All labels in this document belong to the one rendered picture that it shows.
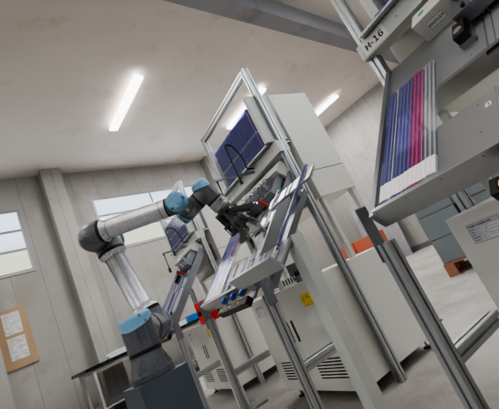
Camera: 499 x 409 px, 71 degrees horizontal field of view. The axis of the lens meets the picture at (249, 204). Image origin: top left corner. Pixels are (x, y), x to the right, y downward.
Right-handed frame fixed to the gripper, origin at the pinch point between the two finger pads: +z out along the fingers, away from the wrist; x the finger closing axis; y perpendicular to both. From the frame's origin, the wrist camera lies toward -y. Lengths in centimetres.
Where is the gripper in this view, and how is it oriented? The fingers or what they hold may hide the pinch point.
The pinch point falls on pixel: (260, 237)
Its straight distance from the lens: 149.8
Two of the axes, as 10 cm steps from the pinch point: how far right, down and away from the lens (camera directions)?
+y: -5.4, 5.9, -6.0
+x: 4.4, -4.2, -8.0
